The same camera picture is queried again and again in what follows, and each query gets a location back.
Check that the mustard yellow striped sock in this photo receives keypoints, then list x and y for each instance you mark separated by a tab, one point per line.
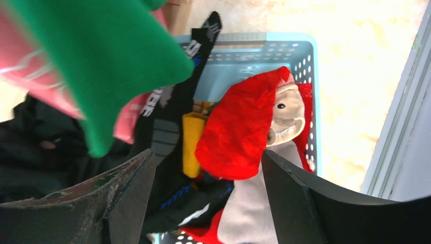
193	124

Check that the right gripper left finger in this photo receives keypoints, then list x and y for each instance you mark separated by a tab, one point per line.
108	208

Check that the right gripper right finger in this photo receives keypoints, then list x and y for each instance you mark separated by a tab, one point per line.
309	209

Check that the black patterned long sock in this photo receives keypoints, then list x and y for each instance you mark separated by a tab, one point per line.
159	128

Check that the red patterned sock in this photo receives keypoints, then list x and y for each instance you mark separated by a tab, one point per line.
206	234

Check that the green garment on hanger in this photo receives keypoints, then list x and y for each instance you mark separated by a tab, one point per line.
107	53

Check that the black cloth pile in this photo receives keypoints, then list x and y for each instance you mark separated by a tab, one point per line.
44	151

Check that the beige and red animal sock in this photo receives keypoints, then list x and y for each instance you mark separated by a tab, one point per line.
265	110

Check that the pink printed shirt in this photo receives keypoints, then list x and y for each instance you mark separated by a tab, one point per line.
24	66

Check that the argyle socks in basket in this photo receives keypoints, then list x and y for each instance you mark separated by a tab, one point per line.
203	107

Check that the light blue plastic basket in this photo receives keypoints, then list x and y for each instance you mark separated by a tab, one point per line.
237	56

